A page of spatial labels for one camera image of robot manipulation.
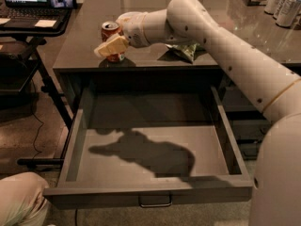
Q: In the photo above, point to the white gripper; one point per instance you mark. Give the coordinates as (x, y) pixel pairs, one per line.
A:
(135, 29)

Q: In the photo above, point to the red coke can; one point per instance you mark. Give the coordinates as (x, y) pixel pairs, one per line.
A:
(109, 29)

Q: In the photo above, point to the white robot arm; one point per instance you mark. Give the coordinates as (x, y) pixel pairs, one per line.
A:
(271, 87)

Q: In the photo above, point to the open grey top drawer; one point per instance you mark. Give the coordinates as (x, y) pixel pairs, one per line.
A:
(124, 145)

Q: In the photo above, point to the grey right drawer unit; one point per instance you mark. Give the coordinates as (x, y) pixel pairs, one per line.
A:
(248, 125)

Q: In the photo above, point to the white can right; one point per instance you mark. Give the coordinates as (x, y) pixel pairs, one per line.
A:
(288, 13)

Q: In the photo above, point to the green chip bag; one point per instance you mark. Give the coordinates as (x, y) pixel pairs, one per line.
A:
(187, 52)

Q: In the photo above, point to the yellow sticky note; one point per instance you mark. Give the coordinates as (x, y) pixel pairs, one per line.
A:
(45, 23)

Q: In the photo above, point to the black laptop stand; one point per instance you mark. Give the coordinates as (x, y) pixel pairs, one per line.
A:
(19, 142)

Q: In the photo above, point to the black laptop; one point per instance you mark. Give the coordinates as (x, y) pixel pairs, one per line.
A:
(22, 15)

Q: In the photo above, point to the person's beige trouser knee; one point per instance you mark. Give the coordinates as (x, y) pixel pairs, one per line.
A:
(21, 200)

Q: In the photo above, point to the metal drawer handle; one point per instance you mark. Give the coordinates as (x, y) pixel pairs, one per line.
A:
(155, 201)

